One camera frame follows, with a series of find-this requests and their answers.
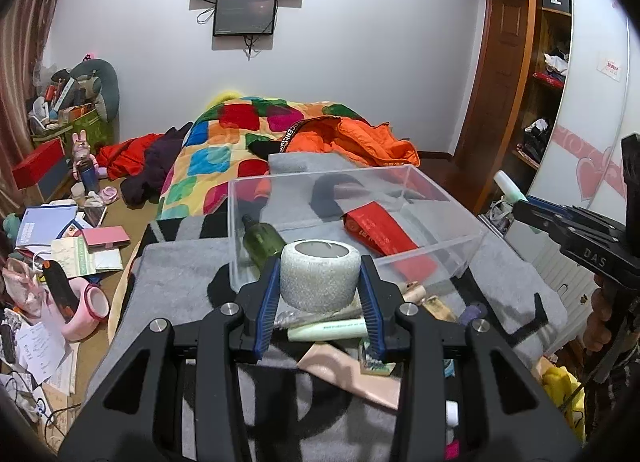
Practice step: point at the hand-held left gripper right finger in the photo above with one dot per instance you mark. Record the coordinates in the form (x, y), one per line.
(372, 312)

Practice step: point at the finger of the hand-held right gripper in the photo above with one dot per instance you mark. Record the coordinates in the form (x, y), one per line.
(535, 219)
(545, 204)

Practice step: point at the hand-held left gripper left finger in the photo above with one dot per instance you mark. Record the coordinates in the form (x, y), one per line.
(267, 302)

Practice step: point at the light green tube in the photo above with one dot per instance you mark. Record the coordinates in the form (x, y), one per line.
(325, 329)

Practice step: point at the white tape roll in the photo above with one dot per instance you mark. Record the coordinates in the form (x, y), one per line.
(320, 277)

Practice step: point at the green glass bottle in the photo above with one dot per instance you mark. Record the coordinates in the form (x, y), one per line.
(265, 242)

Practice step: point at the pink packet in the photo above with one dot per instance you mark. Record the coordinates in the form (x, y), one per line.
(345, 377)

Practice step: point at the red packet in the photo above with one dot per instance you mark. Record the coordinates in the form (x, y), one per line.
(385, 237)

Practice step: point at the purple cylindrical container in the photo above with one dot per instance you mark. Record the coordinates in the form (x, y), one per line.
(472, 314)

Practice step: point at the clear plastic box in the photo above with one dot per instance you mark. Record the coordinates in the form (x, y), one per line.
(350, 182)

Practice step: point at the person's right forearm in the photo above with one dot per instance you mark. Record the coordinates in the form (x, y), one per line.
(617, 392)

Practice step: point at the person's right hand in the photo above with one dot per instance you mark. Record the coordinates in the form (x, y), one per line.
(600, 312)

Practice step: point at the white bottle with green cap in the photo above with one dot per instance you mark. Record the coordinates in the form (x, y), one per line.
(507, 187)

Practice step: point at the small patterned card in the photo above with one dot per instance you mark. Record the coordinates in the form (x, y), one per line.
(377, 364)

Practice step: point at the black bag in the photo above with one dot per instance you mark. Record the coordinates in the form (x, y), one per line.
(535, 142)

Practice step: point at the grey blanket with black letters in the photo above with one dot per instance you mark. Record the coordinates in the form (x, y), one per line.
(175, 282)

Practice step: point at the white sliding door pink hearts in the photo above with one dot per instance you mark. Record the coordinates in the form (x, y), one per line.
(595, 92)

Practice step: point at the folded red clothes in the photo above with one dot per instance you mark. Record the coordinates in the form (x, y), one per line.
(549, 80)

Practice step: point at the small white container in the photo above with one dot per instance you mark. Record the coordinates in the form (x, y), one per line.
(451, 412)

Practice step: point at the yellow plush toy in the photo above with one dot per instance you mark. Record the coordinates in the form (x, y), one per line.
(565, 397)

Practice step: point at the white and black clothes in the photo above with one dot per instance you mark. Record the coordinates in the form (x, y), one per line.
(557, 61)

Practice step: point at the wooden wardrobe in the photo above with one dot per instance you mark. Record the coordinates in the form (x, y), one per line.
(500, 67)

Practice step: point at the colourful patchwork quilt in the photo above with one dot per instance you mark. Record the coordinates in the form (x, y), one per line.
(220, 152)

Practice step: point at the small pink item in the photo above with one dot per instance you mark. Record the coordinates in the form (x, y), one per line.
(451, 449)

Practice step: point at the orange jacket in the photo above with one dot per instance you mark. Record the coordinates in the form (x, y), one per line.
(360, 142)

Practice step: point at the pink case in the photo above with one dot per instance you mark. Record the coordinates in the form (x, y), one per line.
(106, 237)

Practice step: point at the dark purple cloth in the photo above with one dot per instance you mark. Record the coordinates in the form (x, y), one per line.
(150, 172)

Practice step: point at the pink round device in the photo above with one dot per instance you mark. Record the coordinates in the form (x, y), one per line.
(85, 312)

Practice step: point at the pale green papers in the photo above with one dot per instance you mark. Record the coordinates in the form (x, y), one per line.
(82, 257)

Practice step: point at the small pink shoes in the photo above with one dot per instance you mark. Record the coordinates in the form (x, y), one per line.
(102, 196)

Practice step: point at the red cloth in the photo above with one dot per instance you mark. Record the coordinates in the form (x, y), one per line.
(127, 157)

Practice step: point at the white paper sheets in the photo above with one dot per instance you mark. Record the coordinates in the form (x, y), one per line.
(42, 352)

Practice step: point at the pink bunny toy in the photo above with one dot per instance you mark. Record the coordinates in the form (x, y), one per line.
(84, 160)

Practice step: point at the blue notebook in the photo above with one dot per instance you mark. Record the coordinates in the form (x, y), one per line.
(42, 227)

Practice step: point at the green storage box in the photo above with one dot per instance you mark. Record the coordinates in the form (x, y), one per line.
(92, 130)

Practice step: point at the red box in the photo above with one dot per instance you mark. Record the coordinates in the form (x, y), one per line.
(40, 165)

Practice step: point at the grey plush toy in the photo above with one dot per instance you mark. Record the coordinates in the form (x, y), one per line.
(102, 80)

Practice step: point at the brown striped curtain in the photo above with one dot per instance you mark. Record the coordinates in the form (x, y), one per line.
(25, 67)

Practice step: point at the small black wall monitor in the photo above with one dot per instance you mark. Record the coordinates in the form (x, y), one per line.
(245, 15)

